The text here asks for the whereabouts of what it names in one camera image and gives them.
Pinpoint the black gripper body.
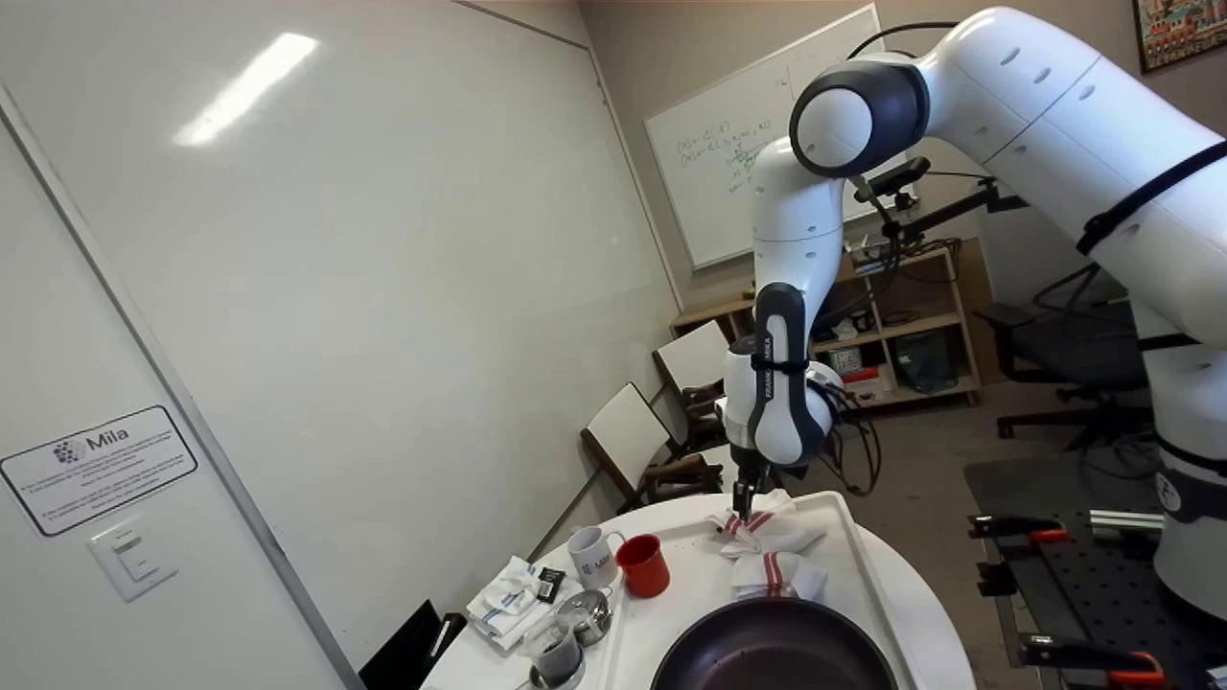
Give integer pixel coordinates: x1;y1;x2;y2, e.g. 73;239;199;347
730;448;779;508

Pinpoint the white red striped towel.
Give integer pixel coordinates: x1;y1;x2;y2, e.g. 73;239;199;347
730;554;831;605
705;499;838;560

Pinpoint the black frying pan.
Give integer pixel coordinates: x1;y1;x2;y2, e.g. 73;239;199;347
648;595;903;690

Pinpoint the red mug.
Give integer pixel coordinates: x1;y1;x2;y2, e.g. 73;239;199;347
614;534;675;602

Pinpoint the small white top table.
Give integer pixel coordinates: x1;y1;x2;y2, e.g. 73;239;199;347
652;319;737;400
585;379;675;495

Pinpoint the small metal bowl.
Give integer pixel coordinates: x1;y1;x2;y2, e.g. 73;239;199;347
555;586;616;647
526;629;591;690

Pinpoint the round white table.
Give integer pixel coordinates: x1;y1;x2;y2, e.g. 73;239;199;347
420;488;981;690

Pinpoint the wooden shelf unit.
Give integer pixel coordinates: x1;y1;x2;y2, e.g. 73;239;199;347
670;239;990;416

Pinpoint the pile of white packets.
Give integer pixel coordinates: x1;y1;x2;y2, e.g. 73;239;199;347
461;554;572;658

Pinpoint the whiteboard with writing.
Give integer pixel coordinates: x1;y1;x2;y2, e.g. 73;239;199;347
642;0;896;275

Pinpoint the black office chair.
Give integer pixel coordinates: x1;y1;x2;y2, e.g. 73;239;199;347
979;265;1193;454

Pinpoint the black tool platform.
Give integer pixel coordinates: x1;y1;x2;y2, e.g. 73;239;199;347
960;454;1227;690

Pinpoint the silver metal bar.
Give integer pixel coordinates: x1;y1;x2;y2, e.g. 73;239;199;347
1084;508;1170;540

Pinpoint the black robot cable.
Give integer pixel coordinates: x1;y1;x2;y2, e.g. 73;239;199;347
818;375;889;499

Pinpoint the black clamp orange handle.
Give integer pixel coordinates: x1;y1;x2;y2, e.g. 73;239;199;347
1015;634;1170;690
965;509;1077;554

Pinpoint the black camera stand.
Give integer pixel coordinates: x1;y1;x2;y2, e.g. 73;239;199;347
849;155;1033;255

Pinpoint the large glossy wall whiteboard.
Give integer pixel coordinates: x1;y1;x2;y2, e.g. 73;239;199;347
0;0;684;690

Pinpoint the white light switch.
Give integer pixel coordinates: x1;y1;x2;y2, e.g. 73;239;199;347
89;515;186;605

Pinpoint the framed wall picture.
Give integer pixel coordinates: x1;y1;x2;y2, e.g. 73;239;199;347
1128;0;1227;78

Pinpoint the white wall sign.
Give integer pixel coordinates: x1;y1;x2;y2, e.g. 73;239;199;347
0;402;205;540

